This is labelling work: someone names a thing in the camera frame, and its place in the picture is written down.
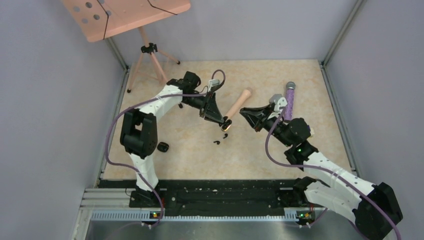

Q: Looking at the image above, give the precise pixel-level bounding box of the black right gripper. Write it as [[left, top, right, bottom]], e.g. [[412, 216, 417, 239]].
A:
[[241, 103, 293, 147]]

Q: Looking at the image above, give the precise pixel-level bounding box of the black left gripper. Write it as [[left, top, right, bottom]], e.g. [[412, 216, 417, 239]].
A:
[[182, 91, 224, 125]]

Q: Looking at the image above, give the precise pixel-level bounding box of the black glossy earbud charging case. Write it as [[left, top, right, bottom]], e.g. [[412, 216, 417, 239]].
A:
[[220, 119, 232, 132]]

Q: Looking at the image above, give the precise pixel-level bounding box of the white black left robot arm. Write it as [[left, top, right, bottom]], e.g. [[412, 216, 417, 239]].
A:
[[119, 71, 226, 207]]

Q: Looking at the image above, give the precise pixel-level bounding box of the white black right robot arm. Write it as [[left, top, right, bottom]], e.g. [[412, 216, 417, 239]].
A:
[[239, 104, 403, 240]]

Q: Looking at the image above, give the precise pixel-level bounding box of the black case lid piece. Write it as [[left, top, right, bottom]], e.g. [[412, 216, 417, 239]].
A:
[[156, 142, 170, 153]]

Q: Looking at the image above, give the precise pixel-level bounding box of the pink wooden flute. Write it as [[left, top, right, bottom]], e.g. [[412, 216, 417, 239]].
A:
[[224, 87, 253, 119]]

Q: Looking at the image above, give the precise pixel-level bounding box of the purple glitter microphone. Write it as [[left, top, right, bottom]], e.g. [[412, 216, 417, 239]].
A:
[[283, 81, 296, 122]]

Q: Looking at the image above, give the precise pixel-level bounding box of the pink music stand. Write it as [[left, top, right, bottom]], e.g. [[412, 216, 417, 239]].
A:
[[61, 0, 192, 94]]

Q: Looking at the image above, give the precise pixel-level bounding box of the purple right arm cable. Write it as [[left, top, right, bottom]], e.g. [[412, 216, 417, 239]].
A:
[[264, 107, 403, 240]]

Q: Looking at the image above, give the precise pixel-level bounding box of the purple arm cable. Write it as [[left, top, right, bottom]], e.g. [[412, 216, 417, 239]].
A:
[[104, 69, 227, 229], [264, 107, 403, 240]]

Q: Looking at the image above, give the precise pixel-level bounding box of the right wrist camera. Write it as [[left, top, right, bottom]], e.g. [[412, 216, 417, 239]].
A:
[[268, 93, 288, 119]]

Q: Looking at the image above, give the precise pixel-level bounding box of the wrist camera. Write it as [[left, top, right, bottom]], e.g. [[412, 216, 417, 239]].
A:
[[208, 79, 221, 91], [268, 93, 288, 119]]

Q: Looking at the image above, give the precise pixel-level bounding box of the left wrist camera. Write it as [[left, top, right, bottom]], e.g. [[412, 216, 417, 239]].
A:
[[208, 79, 221, 91]]

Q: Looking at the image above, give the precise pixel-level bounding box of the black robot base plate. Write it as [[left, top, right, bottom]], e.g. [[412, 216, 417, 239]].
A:
[[129, 178, 318, 217]]

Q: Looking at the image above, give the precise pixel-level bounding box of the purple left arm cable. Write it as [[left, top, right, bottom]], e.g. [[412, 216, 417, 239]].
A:
[[104, 69, 227, 229]]

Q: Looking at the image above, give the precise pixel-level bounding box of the grey slotted cable duct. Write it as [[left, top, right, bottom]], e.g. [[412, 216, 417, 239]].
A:
[[90, 210, 299, 222]]

